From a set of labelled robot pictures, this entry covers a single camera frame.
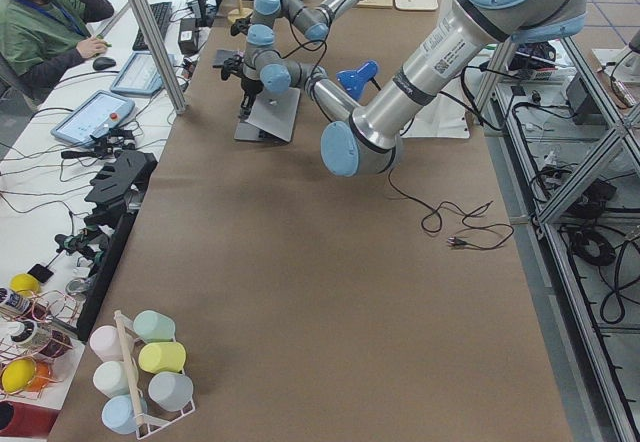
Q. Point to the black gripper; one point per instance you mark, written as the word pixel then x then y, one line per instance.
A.
pixel 248 86

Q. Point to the grey laptop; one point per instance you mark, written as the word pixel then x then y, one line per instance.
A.
pixel 271 119

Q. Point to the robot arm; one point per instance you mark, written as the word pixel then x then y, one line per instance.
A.
pixel 313 22
pixel 365 139

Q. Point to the grey folded cloth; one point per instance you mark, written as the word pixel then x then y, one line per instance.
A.
pixel 222 55

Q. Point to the blue desk lamp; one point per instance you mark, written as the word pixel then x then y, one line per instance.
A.
pixel 353 81

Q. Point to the upper teach pendant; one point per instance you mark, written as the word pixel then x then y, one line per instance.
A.
pixel 139 77

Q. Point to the teach pendant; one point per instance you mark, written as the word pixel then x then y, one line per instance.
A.
pixel 93 119
pixel 139 77

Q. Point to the lower teach pendant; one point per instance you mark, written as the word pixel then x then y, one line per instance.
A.
pixel 93 119

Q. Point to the black computer mouse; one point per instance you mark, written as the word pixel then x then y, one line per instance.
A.
pixel 103 63

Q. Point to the black device stand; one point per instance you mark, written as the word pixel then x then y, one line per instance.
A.
pixel 113 182

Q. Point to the person in green jacket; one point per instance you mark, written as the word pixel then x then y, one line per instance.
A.
pixel 43 39

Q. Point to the mint green cup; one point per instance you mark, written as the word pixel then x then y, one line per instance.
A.
pixel 152 326

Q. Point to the yellow green cup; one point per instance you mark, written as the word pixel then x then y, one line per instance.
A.
pixel 159 357

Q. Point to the pink cup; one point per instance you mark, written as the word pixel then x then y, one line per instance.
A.
pixel 105 343

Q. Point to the white cup rack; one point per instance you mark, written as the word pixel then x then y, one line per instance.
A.
pixel 150 417

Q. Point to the grey cup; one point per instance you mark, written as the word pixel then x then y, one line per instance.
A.
pixel 171 391

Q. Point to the white cup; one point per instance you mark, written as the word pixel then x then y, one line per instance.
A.
pixel 110 379

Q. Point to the sauce bottle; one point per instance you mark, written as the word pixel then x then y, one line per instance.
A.
pixel 14 305

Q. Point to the light blue cup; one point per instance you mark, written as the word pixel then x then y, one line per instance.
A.
pixel 118 415

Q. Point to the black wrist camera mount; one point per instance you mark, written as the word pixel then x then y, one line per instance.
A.
pixel 232 66

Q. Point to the aluminium frame post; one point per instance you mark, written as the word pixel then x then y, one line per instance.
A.
pixel 155 43

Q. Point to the copper wire bottle rack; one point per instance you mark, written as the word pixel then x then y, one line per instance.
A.
pixel 39 354

